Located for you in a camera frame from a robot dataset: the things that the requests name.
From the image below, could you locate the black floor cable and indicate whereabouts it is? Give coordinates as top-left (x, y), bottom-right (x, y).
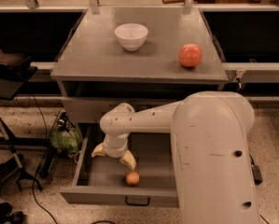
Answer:
top-left (26, 93), bottom-right (59, 224)

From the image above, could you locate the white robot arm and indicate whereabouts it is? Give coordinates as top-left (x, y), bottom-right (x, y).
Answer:
top-left (91, 91), bottom-right (260, 224)

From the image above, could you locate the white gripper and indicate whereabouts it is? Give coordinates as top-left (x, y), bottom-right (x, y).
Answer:
top-left (91, 134), bottom-right (136, 171)

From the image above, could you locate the black tripod stand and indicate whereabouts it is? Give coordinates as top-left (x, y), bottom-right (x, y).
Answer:
top-left (0, 66), bottom-right (42, 190)

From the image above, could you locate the white ceramic bowl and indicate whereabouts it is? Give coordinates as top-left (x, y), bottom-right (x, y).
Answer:
top-left (115, 23), bottom-right (148, 51)

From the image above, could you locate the grey drawer cabinet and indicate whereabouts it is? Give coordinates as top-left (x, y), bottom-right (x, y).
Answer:
top-left (50, 6), bottom-right (230, 147)

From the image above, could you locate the black shoe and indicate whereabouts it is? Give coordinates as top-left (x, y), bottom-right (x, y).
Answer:
top-left (0, 203), bottom-right (25, 224)

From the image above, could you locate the black pouch on stand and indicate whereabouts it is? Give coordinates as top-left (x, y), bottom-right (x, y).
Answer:
top-left (0, 50), bottom-right (31, 81)

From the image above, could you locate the grey open middle drawer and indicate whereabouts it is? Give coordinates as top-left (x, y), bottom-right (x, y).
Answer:
top-left (62, 124), bottom-right (178, 208)

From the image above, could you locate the grey closed top drawer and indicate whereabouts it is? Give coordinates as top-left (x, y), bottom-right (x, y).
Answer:
top-left (62, 97), bottom-right (174, 124)

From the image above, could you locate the small orange fruit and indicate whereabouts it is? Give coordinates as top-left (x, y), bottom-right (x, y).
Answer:
top-left (125, 171), bottom-right (140, 186)

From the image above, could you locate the black power adapter brick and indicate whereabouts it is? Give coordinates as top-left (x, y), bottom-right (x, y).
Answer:
top-left (250, 158), bottom-right (263, 185)

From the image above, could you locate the green wire basket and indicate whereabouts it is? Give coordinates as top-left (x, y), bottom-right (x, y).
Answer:
top-left (49, 111), bottom-right (81, 154)

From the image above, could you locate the large red-orange apple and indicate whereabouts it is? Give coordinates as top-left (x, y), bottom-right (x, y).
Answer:
top-left (178, 44), bottom-right (202, 67)

